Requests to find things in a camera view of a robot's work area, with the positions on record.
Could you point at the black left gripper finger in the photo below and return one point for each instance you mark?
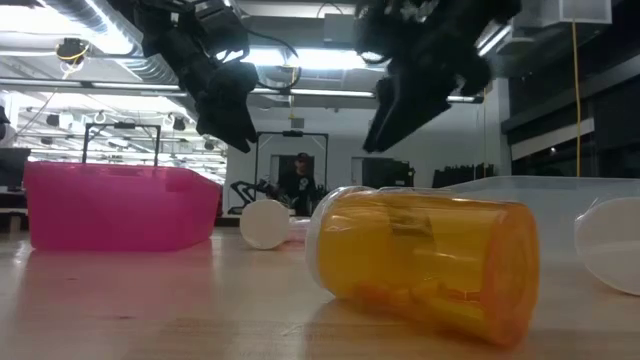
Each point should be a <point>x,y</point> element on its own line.
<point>217,125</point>
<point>244,125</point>

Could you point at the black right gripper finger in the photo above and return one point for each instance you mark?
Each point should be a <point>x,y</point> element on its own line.
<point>382,115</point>
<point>415,115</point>

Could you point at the pink pill bottle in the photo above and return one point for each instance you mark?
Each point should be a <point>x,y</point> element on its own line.
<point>264,224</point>

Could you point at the pink plastic bin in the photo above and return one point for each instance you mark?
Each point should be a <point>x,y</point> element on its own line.
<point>115,210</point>

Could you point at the orange pill bottle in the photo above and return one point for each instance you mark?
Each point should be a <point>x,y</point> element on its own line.
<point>425,260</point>
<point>610,245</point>

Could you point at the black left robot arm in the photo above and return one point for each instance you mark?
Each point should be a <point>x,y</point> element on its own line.
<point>170,45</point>

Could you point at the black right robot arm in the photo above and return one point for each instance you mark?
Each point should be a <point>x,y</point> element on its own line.
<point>450,25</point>

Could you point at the background black robot arm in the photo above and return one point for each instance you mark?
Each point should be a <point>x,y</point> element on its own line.
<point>245,192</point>

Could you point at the clear plastic bin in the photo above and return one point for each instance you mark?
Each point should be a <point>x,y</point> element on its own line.
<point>550,220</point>

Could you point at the black equipment rack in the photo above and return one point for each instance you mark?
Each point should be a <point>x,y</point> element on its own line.
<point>385,172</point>

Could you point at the row of black chairs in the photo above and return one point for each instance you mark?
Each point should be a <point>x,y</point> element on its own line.
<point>460,177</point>

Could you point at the person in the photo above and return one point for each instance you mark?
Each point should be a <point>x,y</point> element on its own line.
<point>300,187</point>

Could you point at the white ceiling air unit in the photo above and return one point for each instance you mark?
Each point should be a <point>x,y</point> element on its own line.
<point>575,10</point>

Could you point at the black monitor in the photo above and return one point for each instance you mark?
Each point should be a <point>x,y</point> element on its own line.
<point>12,167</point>

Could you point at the grey wall vent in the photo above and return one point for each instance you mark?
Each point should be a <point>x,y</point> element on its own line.
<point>297,123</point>

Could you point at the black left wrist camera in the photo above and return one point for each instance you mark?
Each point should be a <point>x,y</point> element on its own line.
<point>220,27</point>

